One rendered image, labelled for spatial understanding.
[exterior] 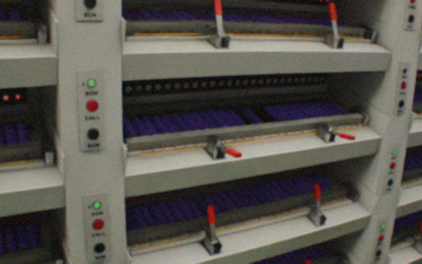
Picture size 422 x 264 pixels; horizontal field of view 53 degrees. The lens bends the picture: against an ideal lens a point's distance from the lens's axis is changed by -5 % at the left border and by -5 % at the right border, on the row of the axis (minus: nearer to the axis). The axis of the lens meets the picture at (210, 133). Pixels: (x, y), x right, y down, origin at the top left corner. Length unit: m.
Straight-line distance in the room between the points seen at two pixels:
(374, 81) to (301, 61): 0.26
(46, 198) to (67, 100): 0.15
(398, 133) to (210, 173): 0.50
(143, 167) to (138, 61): 0.18
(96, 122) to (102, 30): 0.14
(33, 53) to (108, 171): 0.21
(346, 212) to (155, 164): 0.52
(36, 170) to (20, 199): 0.06
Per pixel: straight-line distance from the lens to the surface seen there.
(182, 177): 0.77
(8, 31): 0.71
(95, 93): 0.67
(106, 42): 0.67
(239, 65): 0.77
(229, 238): 0.91
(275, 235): 0.95
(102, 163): 0.70
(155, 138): 0.78
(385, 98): 1.05
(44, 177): 0.71
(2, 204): 0.70
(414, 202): 1.25
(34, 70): 0.66
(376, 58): 1.00
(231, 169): 0.81
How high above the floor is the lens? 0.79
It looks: 15 degrees down
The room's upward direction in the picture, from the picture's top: 2 degrees clockwise
